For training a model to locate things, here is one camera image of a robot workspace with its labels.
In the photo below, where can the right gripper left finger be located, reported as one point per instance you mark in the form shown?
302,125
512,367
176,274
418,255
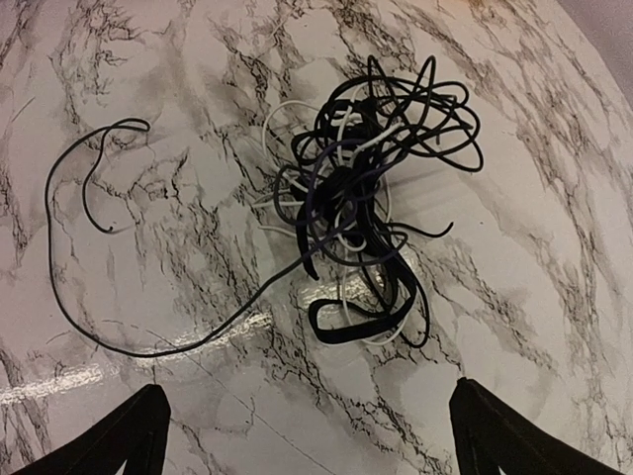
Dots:
131,439

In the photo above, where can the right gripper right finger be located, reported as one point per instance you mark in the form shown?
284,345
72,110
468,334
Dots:
492,438

